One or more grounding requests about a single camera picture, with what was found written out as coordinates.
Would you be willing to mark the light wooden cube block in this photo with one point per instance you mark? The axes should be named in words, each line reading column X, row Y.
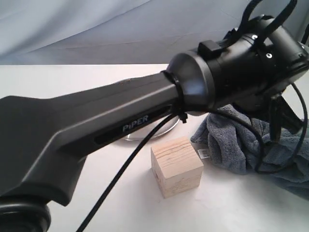
column 176, row 166

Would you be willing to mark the white backdrop cloth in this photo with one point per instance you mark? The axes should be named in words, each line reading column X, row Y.
column 41, row 32

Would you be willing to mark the grey-blue fluffy towel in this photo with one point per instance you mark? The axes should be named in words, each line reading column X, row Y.
column 231, row 146

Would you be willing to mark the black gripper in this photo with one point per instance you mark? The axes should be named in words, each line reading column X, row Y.
column 273, row 110

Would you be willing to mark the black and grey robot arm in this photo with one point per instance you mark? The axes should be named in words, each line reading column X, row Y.
column 44, row 142

